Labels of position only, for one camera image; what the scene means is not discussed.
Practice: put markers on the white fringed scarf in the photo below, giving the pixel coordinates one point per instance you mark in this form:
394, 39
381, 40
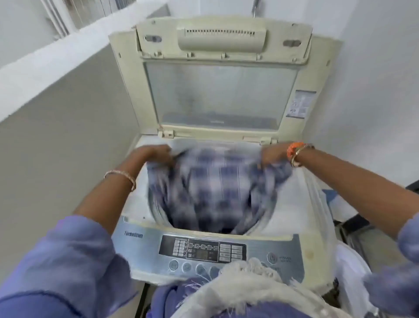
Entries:
248, 288

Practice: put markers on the person's left forearm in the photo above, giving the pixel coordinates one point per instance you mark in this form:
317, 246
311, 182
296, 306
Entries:
108, 200

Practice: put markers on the white instruction sticker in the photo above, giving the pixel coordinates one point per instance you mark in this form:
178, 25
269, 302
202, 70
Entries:
301, 105

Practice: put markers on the metal wall tap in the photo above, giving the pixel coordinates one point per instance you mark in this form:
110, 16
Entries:
256, 6

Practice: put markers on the person's right hand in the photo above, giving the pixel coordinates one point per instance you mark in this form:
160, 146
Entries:
276, 154

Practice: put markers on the window with metal grille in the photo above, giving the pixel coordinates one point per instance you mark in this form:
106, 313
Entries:
85, 13

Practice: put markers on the cream and blue washing machine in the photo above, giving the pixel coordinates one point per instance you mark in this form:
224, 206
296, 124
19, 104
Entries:
294, 209

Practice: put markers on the thin beaded bangle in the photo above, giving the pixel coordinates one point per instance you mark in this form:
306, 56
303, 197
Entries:
121, 172
304, 149

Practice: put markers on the white round laundry basket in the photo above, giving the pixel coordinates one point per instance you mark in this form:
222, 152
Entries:
350, 268

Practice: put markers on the person's left hand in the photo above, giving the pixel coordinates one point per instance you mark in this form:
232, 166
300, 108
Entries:
154, 155

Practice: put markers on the black framed glass door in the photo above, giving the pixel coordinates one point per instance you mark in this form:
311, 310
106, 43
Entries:
356, 222

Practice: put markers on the person's right forearm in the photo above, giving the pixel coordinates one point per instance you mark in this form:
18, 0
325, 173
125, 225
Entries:
353, 186

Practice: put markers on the lavender blue tunic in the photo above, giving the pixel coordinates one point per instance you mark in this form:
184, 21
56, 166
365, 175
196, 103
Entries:
65, 262

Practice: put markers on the blue plaid shirt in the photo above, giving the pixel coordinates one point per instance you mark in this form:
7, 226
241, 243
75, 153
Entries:
212, 186

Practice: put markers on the washing machine lid with window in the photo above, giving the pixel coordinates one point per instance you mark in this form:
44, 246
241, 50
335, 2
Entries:
127, 82

